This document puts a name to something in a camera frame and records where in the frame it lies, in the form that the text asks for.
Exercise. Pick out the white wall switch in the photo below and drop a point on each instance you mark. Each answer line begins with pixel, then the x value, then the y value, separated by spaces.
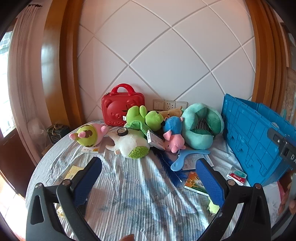
pixel 158 104

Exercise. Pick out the person's left hand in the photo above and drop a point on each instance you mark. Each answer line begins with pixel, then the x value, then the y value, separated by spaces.
pixel 128 238

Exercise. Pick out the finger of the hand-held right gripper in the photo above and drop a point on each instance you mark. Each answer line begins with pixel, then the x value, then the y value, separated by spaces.
pixel 276 136

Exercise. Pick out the dark blue feather brush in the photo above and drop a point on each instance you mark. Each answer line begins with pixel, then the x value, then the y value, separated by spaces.
pixel 166 166

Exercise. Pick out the white wall socket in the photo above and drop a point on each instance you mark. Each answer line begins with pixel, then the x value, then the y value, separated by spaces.
pixel 170 105

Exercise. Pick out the striped cloth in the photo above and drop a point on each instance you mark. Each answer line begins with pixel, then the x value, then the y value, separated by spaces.
pixel 203 124

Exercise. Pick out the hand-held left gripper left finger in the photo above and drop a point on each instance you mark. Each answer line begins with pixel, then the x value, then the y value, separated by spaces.
pixel 85 183

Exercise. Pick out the small round green plush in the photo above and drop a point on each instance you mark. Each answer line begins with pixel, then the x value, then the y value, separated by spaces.
pixel 214 206

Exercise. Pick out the brown plush toy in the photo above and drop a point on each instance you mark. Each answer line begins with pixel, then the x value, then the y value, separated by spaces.
pixel 170 112

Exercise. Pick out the red and white medicine box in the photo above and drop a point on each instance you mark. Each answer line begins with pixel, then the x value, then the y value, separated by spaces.
pixel 235 176

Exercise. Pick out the white hang tag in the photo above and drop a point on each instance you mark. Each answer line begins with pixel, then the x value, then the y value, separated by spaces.
pixel 153 139

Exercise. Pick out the dark tape roll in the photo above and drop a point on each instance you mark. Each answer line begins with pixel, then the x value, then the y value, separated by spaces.
pixel 119 132

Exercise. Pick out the white sheer curtain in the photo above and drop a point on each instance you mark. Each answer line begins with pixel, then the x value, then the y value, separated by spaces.
pixel 25 69

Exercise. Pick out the white wall plate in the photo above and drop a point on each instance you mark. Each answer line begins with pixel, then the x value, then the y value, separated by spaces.
pixel 180 104

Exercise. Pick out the wooden wall frame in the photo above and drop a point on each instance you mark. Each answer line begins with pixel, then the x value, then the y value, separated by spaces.
pixel 62 69
pixel 266 46

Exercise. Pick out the blue plastic shoehorn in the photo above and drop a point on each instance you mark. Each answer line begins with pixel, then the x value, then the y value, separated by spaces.
pixel 178 163

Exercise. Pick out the blue and pink pig plush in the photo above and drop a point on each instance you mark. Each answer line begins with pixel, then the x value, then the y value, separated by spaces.
pixel 172 139

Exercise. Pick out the blue plastic crate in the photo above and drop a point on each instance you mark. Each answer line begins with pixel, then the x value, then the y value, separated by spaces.
pixel 249 139

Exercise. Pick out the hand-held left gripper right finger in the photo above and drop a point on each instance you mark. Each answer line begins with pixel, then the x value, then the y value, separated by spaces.
pixel 210 183

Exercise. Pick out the blue patterned tablecloth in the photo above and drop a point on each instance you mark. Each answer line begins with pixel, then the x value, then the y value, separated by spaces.
pixel 138 197

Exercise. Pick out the green medicine box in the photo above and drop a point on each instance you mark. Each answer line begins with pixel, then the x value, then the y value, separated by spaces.
pixel 194 183

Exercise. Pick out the dark green tin box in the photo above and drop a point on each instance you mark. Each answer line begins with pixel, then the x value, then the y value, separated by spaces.
pixel 57 135

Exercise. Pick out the white plush toy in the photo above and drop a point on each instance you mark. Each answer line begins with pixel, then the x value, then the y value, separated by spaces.
pixel 129 143

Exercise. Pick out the teal neck pillow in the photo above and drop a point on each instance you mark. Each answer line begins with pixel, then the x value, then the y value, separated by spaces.
pixel 196 139

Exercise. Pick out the person's right hand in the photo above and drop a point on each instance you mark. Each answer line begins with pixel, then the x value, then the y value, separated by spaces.
pixel 285 197

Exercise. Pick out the pink and green plush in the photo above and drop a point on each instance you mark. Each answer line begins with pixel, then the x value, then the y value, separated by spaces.
pixel 86 136

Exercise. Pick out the red bear carry case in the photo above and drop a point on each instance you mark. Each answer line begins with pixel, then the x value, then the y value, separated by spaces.
pixel 115 109

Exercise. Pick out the green frog plush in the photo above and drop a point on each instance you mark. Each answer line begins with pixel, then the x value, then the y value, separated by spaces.
pixel 152 119

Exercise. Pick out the white and blue medicine box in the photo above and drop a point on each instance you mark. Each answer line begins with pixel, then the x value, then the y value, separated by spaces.
pixel 190 163

